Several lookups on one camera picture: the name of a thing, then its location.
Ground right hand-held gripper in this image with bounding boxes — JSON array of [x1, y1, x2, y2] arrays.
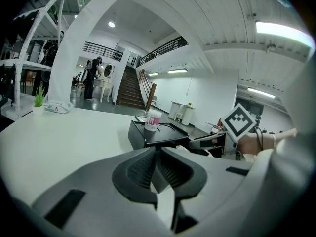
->
[[189, 103, 258, 160]]

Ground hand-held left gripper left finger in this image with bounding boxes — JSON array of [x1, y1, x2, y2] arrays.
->
[[31, 146, 171, 237]]

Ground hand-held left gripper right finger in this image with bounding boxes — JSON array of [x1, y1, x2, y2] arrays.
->
[[156, 147, 259, 235]]

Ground black box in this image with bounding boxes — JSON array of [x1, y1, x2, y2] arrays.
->
[[127, 119, 190, 151]]

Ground white pink-label swab container item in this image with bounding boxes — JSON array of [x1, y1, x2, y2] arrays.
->
[[144, 109, 163, 133]]

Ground person's right forearm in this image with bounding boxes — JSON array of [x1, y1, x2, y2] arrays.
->
[[237, 127, 298, 156]]

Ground brown wooden staircase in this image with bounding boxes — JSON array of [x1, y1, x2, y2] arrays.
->
[[115, 65, 158, 111]]

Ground black balcony railing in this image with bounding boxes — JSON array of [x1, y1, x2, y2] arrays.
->
[[136, 36, 189, 68], [82, 41, 124, 62]]

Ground white green wet wipes packet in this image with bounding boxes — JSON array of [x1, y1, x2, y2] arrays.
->
[[43, 99, 75, 114]]

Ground small green plant white pot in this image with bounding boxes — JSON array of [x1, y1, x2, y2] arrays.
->
[[32, 85, 47, 116]]

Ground white dressing table with mirror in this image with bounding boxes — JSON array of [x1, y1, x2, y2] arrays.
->
[[93, 62, 115, 104]]

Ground large rectangular ceiling light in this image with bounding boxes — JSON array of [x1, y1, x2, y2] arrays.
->
[[255, 20, 312, 47]]

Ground white metal shelf rack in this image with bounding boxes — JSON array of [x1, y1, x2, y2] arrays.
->
[[0, 0, 76, 117]]

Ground black cable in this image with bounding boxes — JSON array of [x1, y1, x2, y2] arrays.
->
[[254, 126, 265, 151]]

